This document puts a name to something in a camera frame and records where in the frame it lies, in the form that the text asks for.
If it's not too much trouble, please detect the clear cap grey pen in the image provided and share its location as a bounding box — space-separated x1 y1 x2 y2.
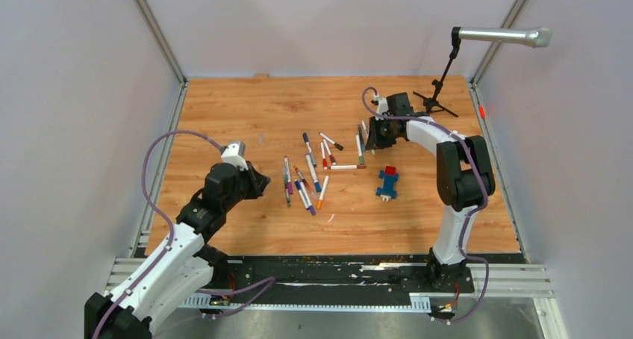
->
357 125 366 154

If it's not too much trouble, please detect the dark green cap pen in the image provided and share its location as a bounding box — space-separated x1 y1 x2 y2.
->
282 170 291 208

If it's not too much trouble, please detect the green cap marker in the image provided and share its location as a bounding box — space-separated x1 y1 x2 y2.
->
361 119 375 155
355 134 365 166

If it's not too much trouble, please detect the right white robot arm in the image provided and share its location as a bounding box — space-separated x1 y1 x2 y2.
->
361 87 495 293

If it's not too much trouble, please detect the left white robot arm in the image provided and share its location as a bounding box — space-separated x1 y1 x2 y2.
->
84 163 271 338

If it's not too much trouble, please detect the brown cap marker horizontal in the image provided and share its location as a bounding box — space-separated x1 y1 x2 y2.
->
326 164 367 170

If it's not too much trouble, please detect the purple cap marker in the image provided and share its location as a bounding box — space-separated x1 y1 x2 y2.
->
284 155 293 195

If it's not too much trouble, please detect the blue red toy robot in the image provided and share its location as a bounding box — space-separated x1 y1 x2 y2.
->
375 166 399 202

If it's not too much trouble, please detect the navy cap marker lower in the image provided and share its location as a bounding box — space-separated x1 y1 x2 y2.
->
294 180 309 210

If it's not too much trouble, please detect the purple tip white marker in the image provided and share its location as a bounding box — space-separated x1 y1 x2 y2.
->
299 181 316 216

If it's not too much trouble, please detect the orange red cap marker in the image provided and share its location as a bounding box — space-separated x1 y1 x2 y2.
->
293 166 312 191

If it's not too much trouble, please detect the dark red cap marker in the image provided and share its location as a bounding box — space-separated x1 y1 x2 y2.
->
323 140 337 165

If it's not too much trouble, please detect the black microphone tripod stand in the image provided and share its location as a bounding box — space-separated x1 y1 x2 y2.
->
412 27 461 118

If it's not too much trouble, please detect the silver microphone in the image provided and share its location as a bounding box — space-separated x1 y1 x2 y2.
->
452 27 553 49

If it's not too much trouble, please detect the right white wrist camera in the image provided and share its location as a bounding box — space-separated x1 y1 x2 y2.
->
372 95 389 117

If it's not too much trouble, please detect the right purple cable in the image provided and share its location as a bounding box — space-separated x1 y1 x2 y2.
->
361 87 490 326

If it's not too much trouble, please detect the purple cable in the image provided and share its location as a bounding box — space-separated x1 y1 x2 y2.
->
361 87 490 326
91 129 275 339

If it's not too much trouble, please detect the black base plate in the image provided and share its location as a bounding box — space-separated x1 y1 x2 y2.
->
205 254 475 305

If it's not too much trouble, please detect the grey slotted cable duct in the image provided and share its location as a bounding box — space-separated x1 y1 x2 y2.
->
175 293 432 314

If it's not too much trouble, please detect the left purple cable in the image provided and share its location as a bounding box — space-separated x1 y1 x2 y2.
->
91 129 275 339

